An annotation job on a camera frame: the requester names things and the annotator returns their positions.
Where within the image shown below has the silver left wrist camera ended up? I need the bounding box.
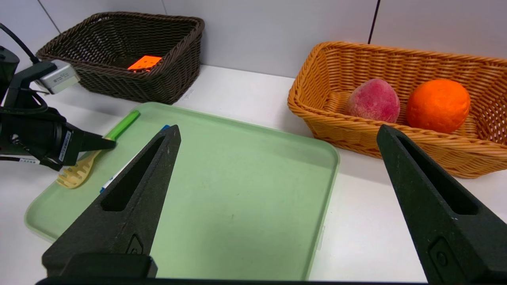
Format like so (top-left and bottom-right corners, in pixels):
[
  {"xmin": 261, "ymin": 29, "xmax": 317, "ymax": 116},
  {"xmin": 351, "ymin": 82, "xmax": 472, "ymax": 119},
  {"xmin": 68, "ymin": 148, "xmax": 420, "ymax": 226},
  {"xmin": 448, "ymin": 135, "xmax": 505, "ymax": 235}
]
[{"xmin": 36, "ymin": 59, "xmax": 81, "ymax": 95}]

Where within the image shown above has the orange wicker basket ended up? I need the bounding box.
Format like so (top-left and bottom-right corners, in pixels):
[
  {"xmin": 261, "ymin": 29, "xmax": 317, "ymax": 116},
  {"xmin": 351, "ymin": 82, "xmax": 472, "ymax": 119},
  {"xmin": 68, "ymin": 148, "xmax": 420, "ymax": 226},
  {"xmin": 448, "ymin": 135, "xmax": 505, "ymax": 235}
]
[{"xmin": 288, "ymin": 42, "xmax": 507, "ymax": 179}]

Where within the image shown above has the orange fruit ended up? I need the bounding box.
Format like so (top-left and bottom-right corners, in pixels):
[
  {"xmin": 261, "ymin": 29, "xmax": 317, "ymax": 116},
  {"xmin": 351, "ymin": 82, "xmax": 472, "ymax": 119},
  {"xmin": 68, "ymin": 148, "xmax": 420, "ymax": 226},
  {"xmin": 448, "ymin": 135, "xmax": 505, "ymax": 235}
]
[{"xmin": 406, "ymin": 79, "xmax": 471, "ymax": 134}]

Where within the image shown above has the red peach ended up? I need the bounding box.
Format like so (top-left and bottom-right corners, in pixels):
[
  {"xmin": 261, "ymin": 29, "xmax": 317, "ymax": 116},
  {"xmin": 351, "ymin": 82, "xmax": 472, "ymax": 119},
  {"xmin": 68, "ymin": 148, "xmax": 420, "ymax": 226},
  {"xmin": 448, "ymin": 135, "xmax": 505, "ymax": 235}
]
[{"xmin": 346, "ymin": 78, "xmax": 401, "ymax": 123}]

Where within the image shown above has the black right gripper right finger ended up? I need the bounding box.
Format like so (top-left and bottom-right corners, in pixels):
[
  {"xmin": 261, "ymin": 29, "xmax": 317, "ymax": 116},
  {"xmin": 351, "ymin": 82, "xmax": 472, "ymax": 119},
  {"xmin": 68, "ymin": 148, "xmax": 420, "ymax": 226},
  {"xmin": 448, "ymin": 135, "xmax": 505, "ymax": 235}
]
[{"xmin": 376, "ymin": 124, "xmax": 507, "ymax": 283}]

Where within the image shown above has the white marker with blue cap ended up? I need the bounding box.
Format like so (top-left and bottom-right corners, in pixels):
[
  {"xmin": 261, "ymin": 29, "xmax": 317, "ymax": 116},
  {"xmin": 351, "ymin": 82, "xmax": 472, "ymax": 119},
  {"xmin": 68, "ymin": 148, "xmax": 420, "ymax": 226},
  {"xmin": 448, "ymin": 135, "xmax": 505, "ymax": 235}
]
[{"xmin": 100, "ymin": 125, "xmax": 171, "ymax": 193}]

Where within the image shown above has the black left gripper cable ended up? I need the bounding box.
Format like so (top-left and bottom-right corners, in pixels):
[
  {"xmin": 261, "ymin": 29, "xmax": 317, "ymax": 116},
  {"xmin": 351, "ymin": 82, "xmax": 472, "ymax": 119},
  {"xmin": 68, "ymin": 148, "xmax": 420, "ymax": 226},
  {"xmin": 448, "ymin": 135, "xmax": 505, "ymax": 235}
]
[{"xmin": 0, "ymin": 23, "xmax": 40, "ymax": 64}]

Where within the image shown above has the orange and white puzzle cube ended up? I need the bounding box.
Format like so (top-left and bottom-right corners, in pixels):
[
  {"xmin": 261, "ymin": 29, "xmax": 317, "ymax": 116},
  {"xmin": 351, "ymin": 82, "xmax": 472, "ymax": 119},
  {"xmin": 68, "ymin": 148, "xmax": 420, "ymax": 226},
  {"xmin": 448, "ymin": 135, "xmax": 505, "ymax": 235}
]
[{"xmin": 128, "ymin": 55, "xmax": 163, "ymax": 72}]

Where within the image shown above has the dark brown wicker basket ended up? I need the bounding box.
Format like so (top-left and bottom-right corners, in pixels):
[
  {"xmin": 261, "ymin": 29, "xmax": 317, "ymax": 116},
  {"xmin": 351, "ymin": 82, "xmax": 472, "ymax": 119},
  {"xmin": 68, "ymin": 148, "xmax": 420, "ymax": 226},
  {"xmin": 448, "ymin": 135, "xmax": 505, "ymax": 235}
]
[{"xmin": 36, "ymin": 12, "xmax": 205, "ymax": 105}]

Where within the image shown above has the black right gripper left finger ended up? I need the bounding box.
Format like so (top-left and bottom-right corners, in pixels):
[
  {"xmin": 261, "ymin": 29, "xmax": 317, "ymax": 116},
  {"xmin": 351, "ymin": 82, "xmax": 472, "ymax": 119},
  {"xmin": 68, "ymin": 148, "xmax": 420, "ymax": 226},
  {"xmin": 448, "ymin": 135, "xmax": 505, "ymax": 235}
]
[{"xmin": 42, "ymin": 125, "xmax": 182, "ymax": 277}]

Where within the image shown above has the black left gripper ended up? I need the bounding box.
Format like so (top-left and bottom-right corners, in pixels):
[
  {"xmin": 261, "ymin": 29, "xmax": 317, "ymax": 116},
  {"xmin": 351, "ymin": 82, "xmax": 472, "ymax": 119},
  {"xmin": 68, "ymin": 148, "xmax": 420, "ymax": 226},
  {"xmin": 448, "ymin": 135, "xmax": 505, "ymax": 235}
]
[{"xmin": 0, "ymin": 46, "xmax": 116, "ymax": 171}]

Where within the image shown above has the light green plastic tray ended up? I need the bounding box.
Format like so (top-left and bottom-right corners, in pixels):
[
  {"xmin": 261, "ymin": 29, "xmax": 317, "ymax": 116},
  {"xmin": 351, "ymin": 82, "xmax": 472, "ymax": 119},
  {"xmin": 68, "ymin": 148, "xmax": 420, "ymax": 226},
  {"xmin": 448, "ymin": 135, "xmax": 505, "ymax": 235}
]
[{"xmin": 24, "ymin": 102, "xmax": 340, "ymax": 281}]

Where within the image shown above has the green and yellow pasta spoon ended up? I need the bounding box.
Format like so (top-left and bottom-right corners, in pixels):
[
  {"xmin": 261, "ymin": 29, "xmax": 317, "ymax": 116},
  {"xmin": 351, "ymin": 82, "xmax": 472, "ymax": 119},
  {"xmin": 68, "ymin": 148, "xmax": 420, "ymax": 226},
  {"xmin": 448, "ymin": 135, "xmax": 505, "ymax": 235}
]
[{"xmin": 56, "ymin": 110, "xmax": 141, "ymax": 189}]

